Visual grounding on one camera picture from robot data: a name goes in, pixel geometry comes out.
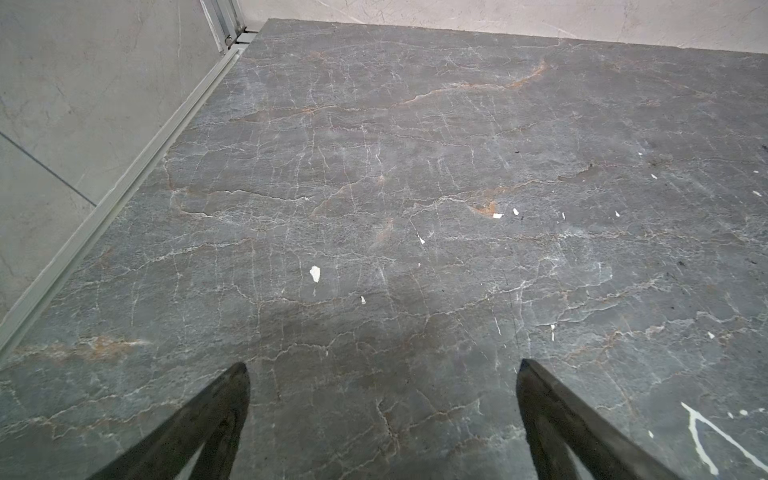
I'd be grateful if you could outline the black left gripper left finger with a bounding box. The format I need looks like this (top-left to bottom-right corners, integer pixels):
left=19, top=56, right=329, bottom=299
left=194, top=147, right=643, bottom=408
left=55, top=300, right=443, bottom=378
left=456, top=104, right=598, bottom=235
left=91, top=362, right=251, bottom=479

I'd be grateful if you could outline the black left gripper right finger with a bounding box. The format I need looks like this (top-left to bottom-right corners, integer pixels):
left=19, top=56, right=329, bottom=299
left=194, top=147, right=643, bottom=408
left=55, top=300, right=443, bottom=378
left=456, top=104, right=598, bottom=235
left=516, top=358, right=679, bottom=479

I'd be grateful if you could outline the aluminium frame profile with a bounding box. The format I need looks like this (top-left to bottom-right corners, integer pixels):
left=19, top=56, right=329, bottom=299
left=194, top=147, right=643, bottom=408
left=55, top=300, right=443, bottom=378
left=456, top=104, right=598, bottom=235
left=1, top=1, right=247, bottom=354

